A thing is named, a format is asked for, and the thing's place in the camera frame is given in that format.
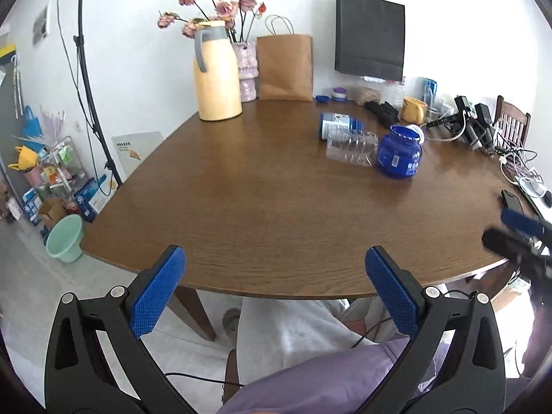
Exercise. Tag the small purple jar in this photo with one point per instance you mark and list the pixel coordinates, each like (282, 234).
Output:
(340, 94)

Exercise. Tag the open brown cardboard box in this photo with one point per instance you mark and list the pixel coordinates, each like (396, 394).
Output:
(51, 211)

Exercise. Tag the wooden chair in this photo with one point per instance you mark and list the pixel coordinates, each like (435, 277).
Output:
(513, 123)

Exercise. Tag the black paper bag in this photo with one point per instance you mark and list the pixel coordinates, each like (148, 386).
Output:
(370, 36)

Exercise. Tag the yellow thermos jug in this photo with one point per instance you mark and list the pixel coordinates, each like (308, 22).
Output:
(215, 73)

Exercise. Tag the white printed board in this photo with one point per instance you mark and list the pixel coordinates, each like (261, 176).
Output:
(136, 151)

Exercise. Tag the beige woven pouch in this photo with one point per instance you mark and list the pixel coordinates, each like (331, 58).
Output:
(368, 95)

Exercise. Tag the small blue lid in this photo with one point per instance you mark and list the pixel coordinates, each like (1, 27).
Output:
(322, 98)

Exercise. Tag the person's white trouser leg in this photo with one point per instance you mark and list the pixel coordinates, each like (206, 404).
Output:
(297, 327)

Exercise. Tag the pink ribbed vase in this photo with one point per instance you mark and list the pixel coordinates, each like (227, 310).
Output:
(246, 73)

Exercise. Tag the blue white carton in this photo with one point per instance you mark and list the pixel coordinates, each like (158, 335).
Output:
(429, 90)

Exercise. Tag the black phone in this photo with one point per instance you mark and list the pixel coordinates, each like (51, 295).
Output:
(512, 202)

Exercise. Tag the blue cardboard box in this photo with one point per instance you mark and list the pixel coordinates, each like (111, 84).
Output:
(88, 198)

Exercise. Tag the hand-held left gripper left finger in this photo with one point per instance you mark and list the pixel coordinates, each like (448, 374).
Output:
(157, 293)

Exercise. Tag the metal storage cart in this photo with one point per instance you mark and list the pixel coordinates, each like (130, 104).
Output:
(56, 168)

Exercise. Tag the black charger devices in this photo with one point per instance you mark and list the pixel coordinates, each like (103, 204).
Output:
(474, 125)

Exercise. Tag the brown paper bag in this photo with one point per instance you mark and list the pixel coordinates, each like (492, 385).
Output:
(284, 67)

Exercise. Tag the white flat device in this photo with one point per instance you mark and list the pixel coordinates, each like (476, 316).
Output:
(532, 186)

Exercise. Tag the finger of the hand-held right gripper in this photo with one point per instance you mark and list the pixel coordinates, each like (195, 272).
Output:
(502, 241)
(519, 220)

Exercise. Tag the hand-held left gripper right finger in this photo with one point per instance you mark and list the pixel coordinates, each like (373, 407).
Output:
(390, 293)

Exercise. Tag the yellow mug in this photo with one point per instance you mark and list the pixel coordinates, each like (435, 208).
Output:
(414, 109)

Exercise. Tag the green plastic basin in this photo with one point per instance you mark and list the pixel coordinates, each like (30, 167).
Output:
(64, 239)

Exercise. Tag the blue tote bag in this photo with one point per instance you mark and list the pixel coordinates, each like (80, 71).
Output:
(31, 123)

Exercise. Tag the black light stand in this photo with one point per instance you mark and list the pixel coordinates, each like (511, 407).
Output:
(88, 73)

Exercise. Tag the blue plastic jar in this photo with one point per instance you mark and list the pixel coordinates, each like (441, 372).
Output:
(400, 153)

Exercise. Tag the clear plastic bottle blue label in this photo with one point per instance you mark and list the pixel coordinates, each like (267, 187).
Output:
(351, 149)

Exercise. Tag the yellow bag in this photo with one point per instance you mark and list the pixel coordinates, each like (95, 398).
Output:
(25, 158)

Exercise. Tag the grey slipper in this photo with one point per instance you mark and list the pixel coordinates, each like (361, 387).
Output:
(230, 321)

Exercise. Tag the blue labelled clear bottle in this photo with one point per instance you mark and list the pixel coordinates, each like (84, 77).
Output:
(338, 124)

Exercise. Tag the person's purple clothing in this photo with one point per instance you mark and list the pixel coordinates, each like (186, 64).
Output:
(327, 379)

